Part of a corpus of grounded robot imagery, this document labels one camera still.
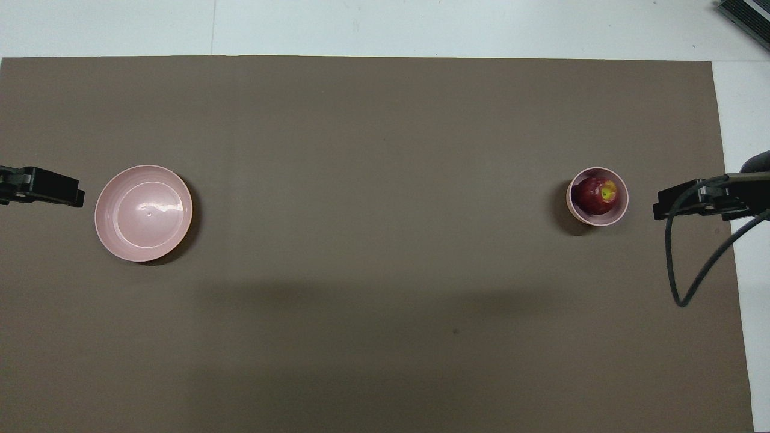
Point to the pink plate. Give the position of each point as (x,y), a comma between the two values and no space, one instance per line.
(144,213)

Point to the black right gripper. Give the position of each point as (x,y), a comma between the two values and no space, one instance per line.
(755,186)

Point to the dark red apple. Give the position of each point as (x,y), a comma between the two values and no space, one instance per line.
(592,201)

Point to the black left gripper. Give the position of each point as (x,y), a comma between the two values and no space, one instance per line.
(13,185)

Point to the dark grey ribbed device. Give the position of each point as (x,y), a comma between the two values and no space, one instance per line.
(749,18)

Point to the pink bowl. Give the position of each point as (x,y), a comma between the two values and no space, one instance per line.
(601,220)

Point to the brown table mat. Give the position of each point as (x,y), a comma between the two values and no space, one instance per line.
(385,270)

